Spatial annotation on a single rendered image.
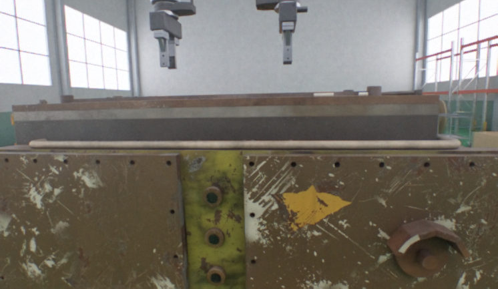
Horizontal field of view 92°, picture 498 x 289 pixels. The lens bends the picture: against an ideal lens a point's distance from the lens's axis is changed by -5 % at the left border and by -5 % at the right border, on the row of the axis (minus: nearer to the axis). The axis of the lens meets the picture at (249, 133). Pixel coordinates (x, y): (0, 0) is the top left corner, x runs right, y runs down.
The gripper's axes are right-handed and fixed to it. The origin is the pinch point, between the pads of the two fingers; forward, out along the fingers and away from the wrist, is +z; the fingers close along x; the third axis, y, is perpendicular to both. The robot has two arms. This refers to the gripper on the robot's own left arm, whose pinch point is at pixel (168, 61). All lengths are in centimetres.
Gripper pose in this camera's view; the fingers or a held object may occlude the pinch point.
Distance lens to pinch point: 86.1
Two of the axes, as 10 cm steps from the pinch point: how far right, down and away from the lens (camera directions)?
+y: -9.9, 0.1, 1.2
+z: 0.2, 9.9, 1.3
